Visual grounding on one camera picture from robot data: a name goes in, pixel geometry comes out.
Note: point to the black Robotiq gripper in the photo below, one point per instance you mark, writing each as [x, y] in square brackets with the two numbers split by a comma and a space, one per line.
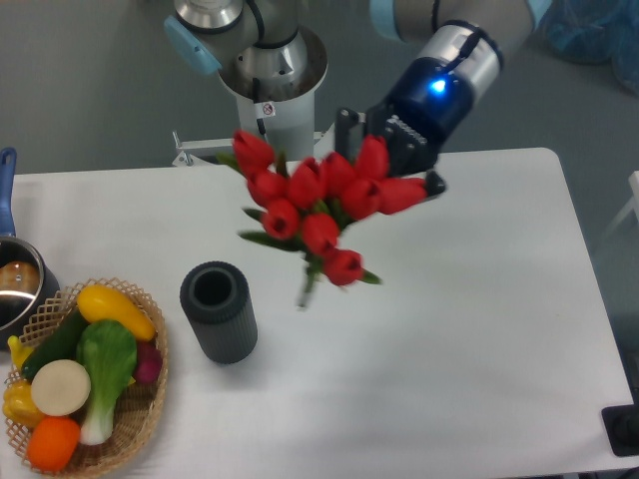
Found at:
[415, 118]

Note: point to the red tulip bouquet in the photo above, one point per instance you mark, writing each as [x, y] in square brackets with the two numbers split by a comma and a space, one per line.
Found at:
[307, 210]

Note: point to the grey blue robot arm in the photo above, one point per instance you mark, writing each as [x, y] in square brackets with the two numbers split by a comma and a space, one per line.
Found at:
[273, 66]

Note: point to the dark grey ribbed vase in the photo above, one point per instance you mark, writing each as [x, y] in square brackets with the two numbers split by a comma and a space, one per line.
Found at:
[216, 300]

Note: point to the blue plastic bag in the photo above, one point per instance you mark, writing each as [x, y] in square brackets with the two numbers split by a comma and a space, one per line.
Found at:
[596, 32]

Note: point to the purple red radish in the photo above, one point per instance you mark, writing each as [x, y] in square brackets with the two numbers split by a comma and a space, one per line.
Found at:
[149, 363]

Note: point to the yellow squash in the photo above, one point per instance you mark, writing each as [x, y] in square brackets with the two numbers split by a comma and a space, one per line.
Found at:
[98, 302]

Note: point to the green bok choy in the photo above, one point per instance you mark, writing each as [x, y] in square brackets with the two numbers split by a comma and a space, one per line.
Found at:
[108, 352]

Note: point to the black device at table edge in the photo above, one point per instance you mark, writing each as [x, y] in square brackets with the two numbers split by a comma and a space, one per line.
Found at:
[621, 425]

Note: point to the woven wicker basket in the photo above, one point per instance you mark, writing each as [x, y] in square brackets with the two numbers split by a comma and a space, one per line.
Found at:
[137, 411]

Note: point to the dark green cucumber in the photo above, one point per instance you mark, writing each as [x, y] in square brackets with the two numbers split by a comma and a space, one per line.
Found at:
[60, 344]

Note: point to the white round radish slice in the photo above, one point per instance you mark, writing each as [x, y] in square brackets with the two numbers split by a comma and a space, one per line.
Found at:
[61, 387]

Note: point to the yellow banana tip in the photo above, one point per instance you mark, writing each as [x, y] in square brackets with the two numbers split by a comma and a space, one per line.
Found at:
[19, 352]

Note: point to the orange fruit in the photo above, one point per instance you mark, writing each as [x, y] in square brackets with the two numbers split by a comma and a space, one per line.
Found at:
[53, 443]

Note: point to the yellow bell pepper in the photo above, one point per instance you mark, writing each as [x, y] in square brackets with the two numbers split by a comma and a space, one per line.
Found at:
[19, 406]

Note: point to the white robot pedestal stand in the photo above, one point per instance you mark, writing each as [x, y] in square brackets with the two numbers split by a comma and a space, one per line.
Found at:
[290, 126]

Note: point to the white frame at right edge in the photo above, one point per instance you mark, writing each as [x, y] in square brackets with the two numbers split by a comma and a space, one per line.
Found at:
[626, 218]

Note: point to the blue handled saucepan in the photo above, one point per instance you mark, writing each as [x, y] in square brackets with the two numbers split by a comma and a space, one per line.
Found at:
[26, 280]

